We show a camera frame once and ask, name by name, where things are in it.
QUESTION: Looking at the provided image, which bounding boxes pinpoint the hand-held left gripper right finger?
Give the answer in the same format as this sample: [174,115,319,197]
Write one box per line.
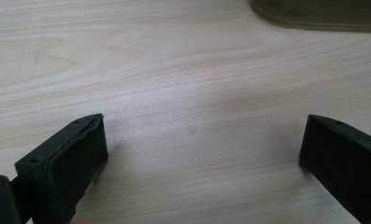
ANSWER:
[298,114,371,224]

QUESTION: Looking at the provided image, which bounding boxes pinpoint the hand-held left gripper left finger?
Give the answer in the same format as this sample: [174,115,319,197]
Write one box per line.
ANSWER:
[14,113,109,224]

